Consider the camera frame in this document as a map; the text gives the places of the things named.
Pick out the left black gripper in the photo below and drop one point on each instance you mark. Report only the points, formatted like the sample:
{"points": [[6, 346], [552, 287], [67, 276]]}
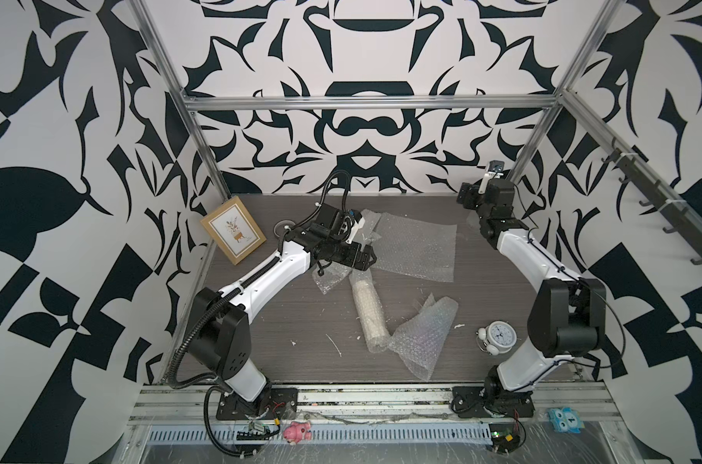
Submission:
{"points": [[362, 263]]}

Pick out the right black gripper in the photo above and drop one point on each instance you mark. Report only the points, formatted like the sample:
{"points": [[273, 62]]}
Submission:
{"points": [[474, 192]]}

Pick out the bubble wrap sheet around vase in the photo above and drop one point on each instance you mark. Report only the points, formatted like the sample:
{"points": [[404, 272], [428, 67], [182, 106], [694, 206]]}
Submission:
{"points": [[414, 248]]}

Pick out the iridescent bubble wrap bundle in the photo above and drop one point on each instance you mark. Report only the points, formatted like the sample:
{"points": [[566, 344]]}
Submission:
{"points": [[420, 340]]}

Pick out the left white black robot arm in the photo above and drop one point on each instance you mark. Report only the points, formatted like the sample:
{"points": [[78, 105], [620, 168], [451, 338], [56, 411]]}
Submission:
{"points": [[217, 343]]}

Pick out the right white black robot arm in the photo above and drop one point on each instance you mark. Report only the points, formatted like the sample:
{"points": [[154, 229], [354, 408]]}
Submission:
{"points": [[568, 316]]}

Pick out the white vase in bubble wrap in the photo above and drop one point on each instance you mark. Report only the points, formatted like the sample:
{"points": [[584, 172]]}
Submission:
{"points": [[370, 311]]}

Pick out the brown tape roll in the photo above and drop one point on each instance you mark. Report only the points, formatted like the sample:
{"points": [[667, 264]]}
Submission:
{"points": [[282, 226]]}

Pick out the white alarm clock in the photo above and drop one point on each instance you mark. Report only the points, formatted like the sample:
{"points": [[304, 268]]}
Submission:
{"points": [[497, 338]]}

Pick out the wooden framed picture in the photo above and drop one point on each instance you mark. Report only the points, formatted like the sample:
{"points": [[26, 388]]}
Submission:
{"points": [[234, 230]]}

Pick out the pink pig toy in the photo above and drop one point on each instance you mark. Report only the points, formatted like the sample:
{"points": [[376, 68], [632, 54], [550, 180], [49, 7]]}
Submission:
{"points": [[296, 433]]}

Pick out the left green circuit board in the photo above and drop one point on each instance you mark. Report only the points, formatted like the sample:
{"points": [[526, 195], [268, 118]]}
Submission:
{"points": [[258, 432]]}

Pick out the blue owl toy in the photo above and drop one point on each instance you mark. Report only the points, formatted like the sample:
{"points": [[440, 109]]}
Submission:
{"points": [[565, 420]]}

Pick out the right circuit board with led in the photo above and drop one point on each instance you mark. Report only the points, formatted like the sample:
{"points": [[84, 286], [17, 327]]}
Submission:
{"points": [[506, 439]]}

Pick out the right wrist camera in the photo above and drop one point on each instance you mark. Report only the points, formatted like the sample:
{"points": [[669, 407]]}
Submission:
{"points": [[494, 170]]}

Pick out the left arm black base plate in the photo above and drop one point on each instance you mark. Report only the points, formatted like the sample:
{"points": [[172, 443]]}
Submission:
{"points": [[270, 404]]}

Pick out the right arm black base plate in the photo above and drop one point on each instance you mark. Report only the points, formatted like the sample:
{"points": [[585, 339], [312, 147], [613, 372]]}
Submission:
{"points": [[473, 402]]}

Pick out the white slotted cable duct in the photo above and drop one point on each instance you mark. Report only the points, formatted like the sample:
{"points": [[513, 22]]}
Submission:
{"points": [[340, 434]]}

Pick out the black hook rail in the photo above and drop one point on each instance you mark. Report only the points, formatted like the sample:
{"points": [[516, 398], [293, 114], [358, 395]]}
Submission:
{"points": [[681, 217]]}

